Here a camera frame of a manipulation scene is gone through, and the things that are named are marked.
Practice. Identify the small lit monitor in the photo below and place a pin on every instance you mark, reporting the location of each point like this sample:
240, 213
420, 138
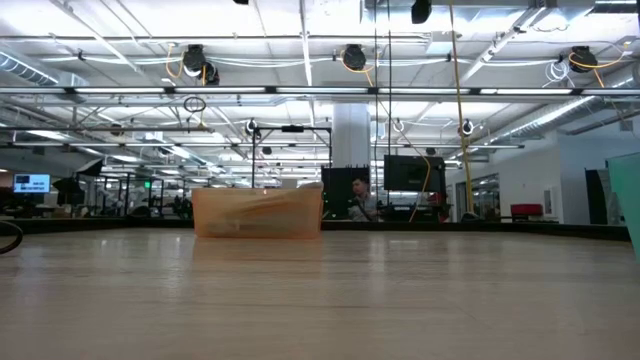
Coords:
31, 183

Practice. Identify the black background robot rig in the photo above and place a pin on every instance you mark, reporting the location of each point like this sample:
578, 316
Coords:
292, 128

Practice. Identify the person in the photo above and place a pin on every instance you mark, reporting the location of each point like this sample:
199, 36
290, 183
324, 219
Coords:
362, 202

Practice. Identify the white building column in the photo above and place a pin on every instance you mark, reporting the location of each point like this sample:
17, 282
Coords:
351, 135

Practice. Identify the black wall monitor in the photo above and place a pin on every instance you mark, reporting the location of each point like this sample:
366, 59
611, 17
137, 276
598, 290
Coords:
412, 174

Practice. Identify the red box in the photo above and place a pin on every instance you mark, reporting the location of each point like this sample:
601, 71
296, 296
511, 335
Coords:
526, 210

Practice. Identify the orange translucent plastic tray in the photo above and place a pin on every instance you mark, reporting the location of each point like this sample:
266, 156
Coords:
257, 215

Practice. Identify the black cabinet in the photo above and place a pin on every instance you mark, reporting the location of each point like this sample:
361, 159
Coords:
340, 192

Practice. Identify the black standing panel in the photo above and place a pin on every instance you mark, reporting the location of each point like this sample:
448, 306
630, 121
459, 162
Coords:
595, 196

